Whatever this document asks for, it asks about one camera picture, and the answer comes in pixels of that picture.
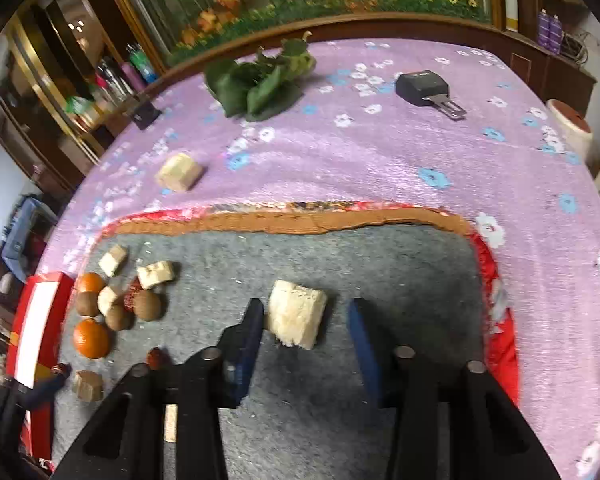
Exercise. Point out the purple bottle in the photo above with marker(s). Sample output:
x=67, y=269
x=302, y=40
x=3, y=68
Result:
x=556, y=34
x=544, y=30

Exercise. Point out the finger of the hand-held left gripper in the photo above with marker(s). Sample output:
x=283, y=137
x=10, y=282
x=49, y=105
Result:
x=42, y=392

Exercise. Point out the round beige ball snack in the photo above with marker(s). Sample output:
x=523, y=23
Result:
x=107, y=299

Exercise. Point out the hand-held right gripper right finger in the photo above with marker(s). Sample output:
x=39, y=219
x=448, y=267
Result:
x=366, y=360

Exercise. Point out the blue plastic crate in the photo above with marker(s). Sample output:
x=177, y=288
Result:
x=25, y=230

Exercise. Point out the small black container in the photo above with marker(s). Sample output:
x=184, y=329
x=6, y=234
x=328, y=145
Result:
x=145, y=112

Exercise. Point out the white bin with red lid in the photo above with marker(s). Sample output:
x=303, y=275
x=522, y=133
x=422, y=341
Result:
x=570, y=130

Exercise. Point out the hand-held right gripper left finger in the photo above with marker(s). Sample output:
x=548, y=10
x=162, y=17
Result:
x=245, y=355

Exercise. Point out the purple floral blanket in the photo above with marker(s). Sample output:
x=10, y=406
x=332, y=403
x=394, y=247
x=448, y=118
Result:
x=380, y=150

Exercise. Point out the green bottle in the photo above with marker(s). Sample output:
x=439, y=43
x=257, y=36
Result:
x=141, y=62

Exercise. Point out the black thermos flask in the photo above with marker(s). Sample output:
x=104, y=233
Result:
x=111, y=77

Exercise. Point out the green and white bag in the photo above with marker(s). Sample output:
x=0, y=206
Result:
x=80, y=105

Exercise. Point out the pink bottle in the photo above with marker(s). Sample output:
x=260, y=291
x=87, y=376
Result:
x=128, y=74

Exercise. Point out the red date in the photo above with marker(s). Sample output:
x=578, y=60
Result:
x=60, y=370
x=156, y=357
x=131, y=296

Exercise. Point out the large pale sugarcane piece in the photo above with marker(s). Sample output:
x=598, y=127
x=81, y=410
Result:
x=297, y=317

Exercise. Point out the brown kiwi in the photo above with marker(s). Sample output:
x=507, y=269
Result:
x=117, y=317
x=86, y=304
x=147, y=305

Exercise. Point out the tall wooden display shelf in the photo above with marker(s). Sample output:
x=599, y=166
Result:
x=45, y=60

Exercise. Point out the red box with white inside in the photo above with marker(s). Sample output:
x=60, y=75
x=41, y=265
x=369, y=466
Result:
x=30, y=330

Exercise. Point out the green toy figure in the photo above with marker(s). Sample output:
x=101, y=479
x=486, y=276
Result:
x=260, y=85

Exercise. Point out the grey mat with red border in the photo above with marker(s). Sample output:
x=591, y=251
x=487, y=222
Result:
x=330, y=260

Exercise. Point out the black device with metal tongue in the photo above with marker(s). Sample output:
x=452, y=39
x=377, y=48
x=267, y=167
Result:
x=425, y=89

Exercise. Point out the orange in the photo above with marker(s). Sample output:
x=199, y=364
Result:
x=90, y=282
x=91, y=337

